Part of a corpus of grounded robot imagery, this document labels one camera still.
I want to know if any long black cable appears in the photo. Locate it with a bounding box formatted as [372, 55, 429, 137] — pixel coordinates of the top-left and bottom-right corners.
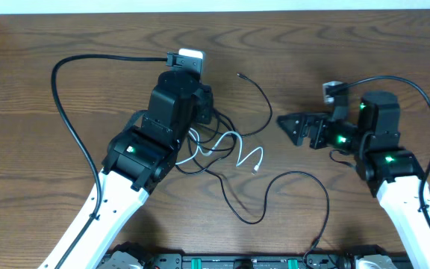
[187, 137, 331, 253]

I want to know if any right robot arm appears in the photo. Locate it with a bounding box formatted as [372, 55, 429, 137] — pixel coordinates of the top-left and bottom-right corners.
[277, 91, 430, 268]

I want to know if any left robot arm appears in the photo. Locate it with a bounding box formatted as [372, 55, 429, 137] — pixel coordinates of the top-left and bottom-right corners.
[41, 69, 213, 268]

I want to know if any white usb cable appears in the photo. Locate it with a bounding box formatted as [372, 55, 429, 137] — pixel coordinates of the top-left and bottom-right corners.
[175, 129, 265, 176]

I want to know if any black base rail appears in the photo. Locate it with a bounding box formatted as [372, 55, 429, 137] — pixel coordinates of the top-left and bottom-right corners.
[97, 243, 413, 269]

